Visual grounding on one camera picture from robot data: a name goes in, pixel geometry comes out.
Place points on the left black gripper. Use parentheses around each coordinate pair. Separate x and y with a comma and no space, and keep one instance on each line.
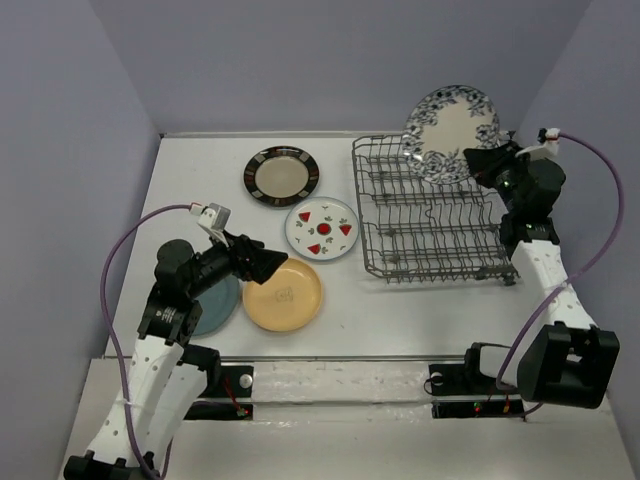
(261,263)

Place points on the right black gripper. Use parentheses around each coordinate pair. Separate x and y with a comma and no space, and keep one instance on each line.
(483,162)

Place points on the yellow plate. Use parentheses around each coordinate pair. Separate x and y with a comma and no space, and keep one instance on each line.
(288,301)

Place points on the blue-grey plate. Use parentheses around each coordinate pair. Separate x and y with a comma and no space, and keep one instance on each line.
(218,304)

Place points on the blue floral plate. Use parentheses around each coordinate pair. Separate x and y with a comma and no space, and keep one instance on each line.
(442,126)

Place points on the watermelon pattern plate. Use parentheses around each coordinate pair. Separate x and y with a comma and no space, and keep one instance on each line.
(322,229)

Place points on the black rimmed plate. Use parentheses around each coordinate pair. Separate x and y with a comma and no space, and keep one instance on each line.
(281,176)

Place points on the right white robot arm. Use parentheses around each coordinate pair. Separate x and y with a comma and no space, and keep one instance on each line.
(560,356)

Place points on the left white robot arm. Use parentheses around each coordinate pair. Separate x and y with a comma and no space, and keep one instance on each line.
(167,373)

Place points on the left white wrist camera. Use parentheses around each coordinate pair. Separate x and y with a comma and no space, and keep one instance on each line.
(212,219)

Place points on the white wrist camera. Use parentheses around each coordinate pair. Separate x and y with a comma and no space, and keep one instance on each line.
(212,219)
(547,146)

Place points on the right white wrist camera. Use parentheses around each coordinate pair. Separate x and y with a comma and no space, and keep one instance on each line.
(547,146)

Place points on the grey wire dish rack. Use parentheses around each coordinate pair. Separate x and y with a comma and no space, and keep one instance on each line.
(412,231)

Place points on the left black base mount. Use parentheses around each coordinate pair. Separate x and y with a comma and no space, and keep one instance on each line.
(229,400)

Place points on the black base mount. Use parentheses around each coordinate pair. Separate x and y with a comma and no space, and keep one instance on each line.
(457,395)
(229,400)

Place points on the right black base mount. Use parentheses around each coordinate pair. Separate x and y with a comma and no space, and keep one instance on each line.
(457,395)

